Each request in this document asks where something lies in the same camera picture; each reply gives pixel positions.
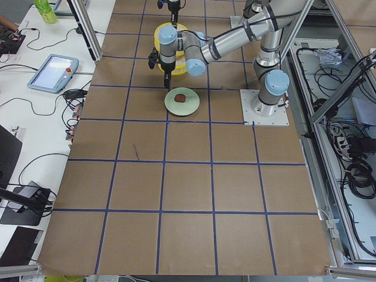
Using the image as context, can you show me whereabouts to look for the black laptop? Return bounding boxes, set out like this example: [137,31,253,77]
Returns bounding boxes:
[1,226,43,267]

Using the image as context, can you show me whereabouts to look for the black camera stand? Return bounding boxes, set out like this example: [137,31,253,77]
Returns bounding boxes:
[1,182,55,226]

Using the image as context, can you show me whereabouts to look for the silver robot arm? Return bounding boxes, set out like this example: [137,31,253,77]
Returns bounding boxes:
[148,1,308,118]
[166,0,186,28]

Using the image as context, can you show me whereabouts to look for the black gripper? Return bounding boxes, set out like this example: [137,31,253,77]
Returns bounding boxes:
[167,0,181,27]
[160,61,176,88]

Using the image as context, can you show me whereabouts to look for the mint green plate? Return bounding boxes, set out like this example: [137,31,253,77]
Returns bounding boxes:
[164,88,200,116]

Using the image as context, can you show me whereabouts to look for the brown bun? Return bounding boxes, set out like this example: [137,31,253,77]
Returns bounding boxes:
[174,93,186,103]

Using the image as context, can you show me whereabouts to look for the aluminium frame post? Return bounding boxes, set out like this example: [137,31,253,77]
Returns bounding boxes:
[67,0,103,62]

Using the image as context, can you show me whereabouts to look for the green plastic bottle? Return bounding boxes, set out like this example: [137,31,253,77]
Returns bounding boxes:
[33,0,58,24]

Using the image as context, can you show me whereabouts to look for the teach pendant tablet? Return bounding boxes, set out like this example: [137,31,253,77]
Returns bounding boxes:
[27,54,79,93]

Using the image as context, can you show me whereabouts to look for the yellow steamer basket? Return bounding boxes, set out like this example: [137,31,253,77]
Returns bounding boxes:
[154,22,187,51]
[172,55,187,76]

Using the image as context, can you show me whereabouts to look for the black cable bundle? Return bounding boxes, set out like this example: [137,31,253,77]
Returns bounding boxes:
[340,158,374,200]

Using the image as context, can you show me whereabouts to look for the aluminium side frame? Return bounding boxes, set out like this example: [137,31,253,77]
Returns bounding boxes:
[281,1,375,281]

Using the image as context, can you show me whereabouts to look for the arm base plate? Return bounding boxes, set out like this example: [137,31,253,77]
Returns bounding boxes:
[230,16,244,29]
[240,89,290,127]

